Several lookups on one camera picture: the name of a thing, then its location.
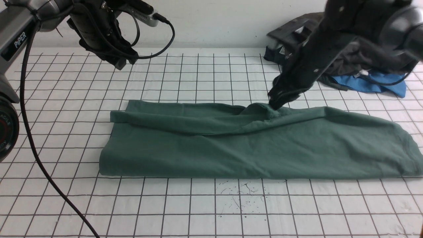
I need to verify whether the dark grey garment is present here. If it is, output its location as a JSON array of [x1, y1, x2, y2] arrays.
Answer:
[[263, 12, 423, 91]]

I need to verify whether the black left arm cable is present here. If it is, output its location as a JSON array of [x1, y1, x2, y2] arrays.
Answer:
[[19, 7, 175, 238]]

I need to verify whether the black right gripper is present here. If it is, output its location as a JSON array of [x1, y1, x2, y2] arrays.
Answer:
[[268, 13, 356, 110]]

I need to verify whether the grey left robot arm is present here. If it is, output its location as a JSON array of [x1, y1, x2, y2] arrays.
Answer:
[[0, 0, 143, 160]]

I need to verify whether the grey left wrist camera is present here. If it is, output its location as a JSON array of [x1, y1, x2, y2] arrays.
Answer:
[[102, 0, 171, 27]]

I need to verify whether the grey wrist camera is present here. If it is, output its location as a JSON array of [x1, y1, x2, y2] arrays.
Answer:
[[102, 0, 171, 27], [266, 18, 319, 49]]

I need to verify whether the green long sleeve shirt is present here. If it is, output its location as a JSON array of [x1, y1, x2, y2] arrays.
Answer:
[[99, 100, 422, 180]]

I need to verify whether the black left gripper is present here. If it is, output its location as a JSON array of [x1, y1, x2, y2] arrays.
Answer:
[[67, 7, 138, 70]]

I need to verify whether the blue garment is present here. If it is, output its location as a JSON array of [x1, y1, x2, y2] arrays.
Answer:
[[332, 71, 409, 98]]

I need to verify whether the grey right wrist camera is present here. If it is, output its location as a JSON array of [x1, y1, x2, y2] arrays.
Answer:
[[266, 18, 319, 49]]

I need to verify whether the white grid table cloth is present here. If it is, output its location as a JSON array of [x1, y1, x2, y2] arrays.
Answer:
[[0, 48, 423, 238]]

